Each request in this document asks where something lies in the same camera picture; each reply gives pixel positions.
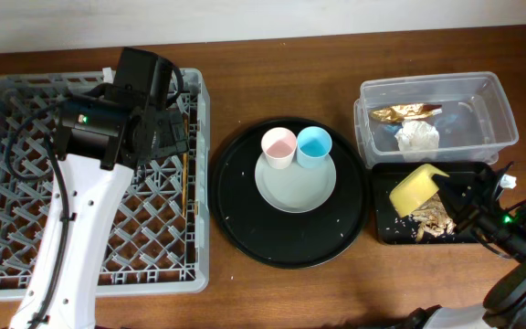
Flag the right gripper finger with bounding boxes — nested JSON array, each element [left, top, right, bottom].
[[477, 161, 514, 196], [432, 174, 472, 215]]

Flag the wooden chopstick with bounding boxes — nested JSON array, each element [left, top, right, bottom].
[[181, 119, 189, 218]]

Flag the food scraps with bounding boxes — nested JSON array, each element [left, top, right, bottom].
[[408, 194, 456, 242]]

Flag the yellow plastic bowl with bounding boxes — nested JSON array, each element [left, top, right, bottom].
[[389, 164, 448, 218]]

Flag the white napkin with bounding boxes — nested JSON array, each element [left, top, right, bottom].
[[394, 121, 439, 152]]

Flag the gold foil wrapper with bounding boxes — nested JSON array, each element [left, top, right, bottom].
[[369, 103, 442, 123]]

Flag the pink plastic cup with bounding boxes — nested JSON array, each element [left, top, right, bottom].
[[260, 127, 298, 169]]

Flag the blue plastic cup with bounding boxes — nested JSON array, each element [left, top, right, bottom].
[[296, 126, 332, 168]]

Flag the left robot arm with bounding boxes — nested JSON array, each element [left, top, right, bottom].
[[10, 48, 189, 328]]

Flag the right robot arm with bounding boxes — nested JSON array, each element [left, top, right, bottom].
[[390, 164, 526, 328]]

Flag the grey dishwasher rack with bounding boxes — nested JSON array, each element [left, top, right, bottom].
[[0, 69, 210, 301]]

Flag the clear plastic bin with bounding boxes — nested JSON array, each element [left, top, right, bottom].
[[354, 71, 519, 168]]

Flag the black rectangular tray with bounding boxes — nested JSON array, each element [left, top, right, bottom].
[[371, 162, 496, 245]]

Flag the round black tray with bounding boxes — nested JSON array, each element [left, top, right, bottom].
[[208, 117, 371, 269]]

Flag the grey plate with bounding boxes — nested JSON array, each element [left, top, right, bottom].
[[255, 154, 337, 214]]

